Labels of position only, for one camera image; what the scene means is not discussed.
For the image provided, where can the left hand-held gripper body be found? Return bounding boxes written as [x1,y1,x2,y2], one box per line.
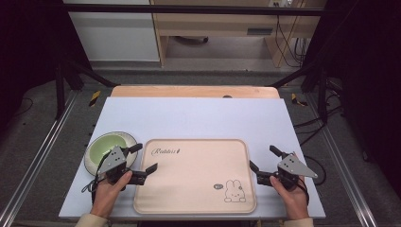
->
[97,145,148,191]

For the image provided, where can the green and white bowl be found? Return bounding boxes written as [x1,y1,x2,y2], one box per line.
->
[83,131,139,177]

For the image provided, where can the black curtain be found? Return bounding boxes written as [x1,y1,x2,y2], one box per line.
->
[0,0,94,133]
[302,0,401,200]

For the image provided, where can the light wooden table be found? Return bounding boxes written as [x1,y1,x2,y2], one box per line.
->
[110,84,281,99]

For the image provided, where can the black metal stand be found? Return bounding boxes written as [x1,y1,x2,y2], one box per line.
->
[268,61,329,123]
[54,53,118,120]

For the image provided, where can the white power strip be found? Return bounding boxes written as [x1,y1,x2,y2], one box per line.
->
[268,0,296,9]

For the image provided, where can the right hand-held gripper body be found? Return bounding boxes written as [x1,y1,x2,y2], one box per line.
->
[256,152,319,191]

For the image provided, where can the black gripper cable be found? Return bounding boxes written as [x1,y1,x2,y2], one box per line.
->
[296,154,327,206]
[80,153,111,203]

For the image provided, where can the aluminium floor rail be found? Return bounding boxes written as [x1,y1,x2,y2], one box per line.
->
[305,94,379,227]
[0,90,79,227]

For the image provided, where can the person's left hand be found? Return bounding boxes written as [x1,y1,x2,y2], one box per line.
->
[90,170,133,219]

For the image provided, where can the yellow and black tape strip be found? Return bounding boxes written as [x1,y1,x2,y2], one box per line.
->
[88,90,102,108]
[289,93,309,108]

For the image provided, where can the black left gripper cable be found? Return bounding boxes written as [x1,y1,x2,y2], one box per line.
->
[80,153,111,203]

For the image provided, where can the beige tray with rabbit print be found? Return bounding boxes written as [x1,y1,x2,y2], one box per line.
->
[132,138,258,216]

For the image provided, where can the thin black floor cable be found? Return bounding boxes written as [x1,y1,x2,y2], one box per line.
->
[13,96,34,118]

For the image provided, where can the black floor cables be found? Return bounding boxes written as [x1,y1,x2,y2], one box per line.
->
[292,77,345,147]

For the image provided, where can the person's right hand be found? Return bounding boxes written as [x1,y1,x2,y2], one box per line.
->
[270,175,310,221]

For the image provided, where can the white cabinet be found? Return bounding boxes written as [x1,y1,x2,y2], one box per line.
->
[62,0,161,62]

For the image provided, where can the dark object under desk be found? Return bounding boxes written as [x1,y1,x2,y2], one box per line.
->
[174,35,210,45]

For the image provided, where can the wooden desk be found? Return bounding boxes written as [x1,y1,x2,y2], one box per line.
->
[149,0,327,68]

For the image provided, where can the hanging black cables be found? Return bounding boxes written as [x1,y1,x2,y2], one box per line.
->
[273,14,309,68]

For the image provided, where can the black horizontal frame bar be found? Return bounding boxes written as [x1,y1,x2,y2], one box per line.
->
[61,3,329,17]

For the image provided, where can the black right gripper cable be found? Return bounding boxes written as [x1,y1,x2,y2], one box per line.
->
[296,154,327,206]

